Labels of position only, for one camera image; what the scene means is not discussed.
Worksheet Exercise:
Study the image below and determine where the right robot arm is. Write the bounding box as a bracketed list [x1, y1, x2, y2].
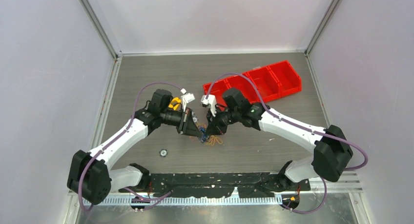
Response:
[201, 88, 353, 190]

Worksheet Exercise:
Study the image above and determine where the red compartment bin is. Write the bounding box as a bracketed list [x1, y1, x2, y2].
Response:
[210, 60, 302, 105]

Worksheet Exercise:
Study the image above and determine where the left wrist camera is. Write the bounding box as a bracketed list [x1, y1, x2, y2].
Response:
[180, 88, 195, 111]

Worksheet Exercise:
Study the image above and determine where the white slotted cable duct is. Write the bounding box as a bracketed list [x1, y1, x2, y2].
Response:
[99, 194, 282, 206]

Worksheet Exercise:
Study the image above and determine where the yellow triangle frame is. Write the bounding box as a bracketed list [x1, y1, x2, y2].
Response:
[168, 97, 182, 111]

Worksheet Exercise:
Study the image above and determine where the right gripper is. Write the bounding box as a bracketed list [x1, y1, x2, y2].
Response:
[207, 105, 241, 135]

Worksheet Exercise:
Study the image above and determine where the yellow cable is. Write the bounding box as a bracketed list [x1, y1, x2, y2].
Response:
[204, 135, 224, 147]

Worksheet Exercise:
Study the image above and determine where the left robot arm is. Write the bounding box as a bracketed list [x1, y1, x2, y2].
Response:
[67, 89, 202, 205]

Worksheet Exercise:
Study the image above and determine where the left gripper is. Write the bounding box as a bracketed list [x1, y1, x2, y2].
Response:
[160, 106, 202, 137]

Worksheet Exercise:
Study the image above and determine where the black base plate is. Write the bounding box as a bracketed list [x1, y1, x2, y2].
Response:
[130, 172, 311, 198]

